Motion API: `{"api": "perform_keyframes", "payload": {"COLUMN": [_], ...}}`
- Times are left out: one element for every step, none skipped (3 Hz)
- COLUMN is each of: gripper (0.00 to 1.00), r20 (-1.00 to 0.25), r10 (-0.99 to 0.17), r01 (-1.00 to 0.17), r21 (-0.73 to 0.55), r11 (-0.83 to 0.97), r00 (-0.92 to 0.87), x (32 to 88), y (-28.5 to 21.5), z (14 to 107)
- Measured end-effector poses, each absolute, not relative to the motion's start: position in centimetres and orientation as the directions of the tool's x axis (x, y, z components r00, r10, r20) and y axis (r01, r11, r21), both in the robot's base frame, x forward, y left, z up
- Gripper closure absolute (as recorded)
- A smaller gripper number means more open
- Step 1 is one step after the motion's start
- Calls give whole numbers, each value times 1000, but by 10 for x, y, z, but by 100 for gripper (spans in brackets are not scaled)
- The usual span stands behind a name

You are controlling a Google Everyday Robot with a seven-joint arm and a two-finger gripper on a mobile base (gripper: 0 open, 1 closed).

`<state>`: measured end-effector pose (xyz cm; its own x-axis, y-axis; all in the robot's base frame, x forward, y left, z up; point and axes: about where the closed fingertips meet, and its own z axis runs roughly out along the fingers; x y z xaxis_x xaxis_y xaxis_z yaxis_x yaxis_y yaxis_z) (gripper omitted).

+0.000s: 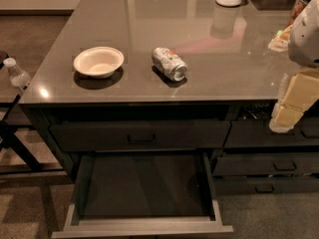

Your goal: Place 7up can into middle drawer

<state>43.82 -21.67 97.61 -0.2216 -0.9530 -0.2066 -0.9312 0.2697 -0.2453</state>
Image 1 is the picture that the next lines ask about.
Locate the right middle dark drawer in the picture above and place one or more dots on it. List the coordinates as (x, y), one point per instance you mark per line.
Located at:
(266, 164)

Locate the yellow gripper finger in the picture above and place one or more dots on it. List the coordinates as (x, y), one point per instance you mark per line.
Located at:
(284, 119)
(303, 90)

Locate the silver 7up soda can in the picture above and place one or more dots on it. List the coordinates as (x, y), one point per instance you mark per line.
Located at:
(170, 64)

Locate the white paper bowl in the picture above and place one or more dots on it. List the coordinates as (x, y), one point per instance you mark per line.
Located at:
(98, 62)

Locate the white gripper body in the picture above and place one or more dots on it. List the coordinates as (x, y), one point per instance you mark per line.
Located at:
(306, 42)

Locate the clear plastic water bottle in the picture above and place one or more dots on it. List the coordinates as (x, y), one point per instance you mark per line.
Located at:
(19, 78)

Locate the closed dark top drawer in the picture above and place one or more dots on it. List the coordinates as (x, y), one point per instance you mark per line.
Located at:
(139, 134)

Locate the snack packet on counter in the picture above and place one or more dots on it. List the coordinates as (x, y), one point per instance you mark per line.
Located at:
(280, 42)

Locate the dark side table frame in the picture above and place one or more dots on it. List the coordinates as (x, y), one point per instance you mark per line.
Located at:
(12, 118)

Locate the open dark middle drawer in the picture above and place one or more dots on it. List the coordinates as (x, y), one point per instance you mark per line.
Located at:
(144, 195)

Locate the glass jar of nuts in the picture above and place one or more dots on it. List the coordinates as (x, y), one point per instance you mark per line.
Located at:
(298, 7)

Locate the right top dark drawer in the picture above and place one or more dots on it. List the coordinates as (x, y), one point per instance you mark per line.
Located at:
(256, 133)

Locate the right bottom dark drawer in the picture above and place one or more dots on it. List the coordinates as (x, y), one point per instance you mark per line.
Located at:
(266, 185)

